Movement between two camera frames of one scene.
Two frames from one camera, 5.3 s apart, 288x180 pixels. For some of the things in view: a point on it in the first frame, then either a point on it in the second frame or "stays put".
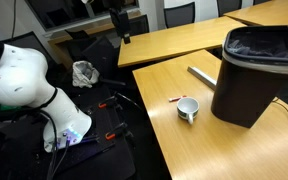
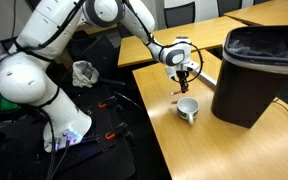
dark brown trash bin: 253,65 stays put
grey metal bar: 204,77 stays put
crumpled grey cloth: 84,75 stays put
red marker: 177,98 → 177,92
